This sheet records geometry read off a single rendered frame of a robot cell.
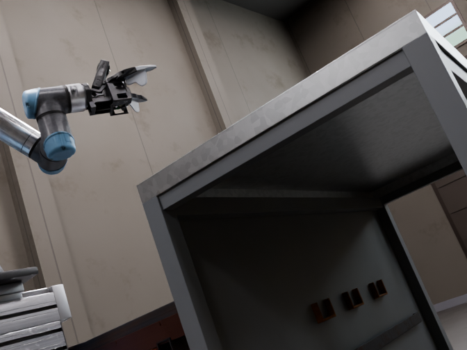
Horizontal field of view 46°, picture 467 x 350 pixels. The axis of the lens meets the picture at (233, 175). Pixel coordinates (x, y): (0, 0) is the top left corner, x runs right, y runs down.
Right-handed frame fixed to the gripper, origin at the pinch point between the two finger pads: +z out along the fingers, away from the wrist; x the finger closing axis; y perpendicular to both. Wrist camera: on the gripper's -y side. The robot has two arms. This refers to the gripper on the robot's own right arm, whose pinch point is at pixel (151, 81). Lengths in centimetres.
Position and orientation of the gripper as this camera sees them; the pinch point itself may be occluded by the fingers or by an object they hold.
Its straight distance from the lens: 163.0
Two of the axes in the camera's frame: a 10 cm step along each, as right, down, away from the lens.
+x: 3.0, -5.1, -8.1
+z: 8.7, -2.0, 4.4
